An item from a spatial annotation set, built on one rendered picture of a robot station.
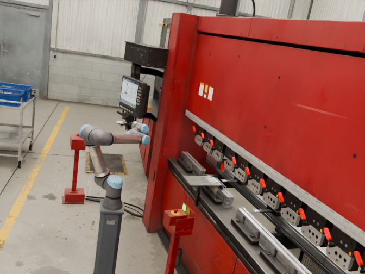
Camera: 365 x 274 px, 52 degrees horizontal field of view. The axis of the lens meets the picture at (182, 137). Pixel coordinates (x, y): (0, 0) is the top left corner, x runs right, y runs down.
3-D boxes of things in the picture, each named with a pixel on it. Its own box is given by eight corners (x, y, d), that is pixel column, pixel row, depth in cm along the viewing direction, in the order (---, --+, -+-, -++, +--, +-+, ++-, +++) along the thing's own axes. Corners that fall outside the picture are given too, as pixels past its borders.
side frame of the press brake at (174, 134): (142, 221, 424) (171, 12, 363) (208, 219, 455) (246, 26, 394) (147, 232, 401) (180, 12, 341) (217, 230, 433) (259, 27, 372)
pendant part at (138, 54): (115, 118, 414) (124, 40, 392) (134, 118, 429) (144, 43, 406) (137, 131, 376) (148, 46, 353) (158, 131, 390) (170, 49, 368)
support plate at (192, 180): (182, 176, 306) (182, 175, 306) (211, 176, 316) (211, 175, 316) (190, 186, 290) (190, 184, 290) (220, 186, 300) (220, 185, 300)
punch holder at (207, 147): (202, 148, 329) (206, 130, 325) (211, 148, 332) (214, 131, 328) (209, 154, 316) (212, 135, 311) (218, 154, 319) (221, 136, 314)
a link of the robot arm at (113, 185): (111, 199, 273) (113, 182, 269) (101, 192, 281) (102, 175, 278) (124, 195, 282) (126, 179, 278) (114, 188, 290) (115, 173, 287)
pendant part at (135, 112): (118, 107, 403) (121, 74, 394) (128, 107, 410) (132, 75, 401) (138, 118, 369) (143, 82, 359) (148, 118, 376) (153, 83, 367)
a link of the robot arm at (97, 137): (99, 133, 248) (152, 134, 285) (90, 128, 255) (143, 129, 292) (96, 149, 251) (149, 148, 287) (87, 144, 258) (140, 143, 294)
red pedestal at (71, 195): (61, 196, 451) (66, 131, 429) (82, 196, 460) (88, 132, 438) (62, 204, 433) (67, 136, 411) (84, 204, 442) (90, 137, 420)
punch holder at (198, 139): (194, 141, 347) (197, 124, 342) (202, 141, 350) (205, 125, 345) (200, 146, 333) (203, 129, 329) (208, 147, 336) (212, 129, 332)
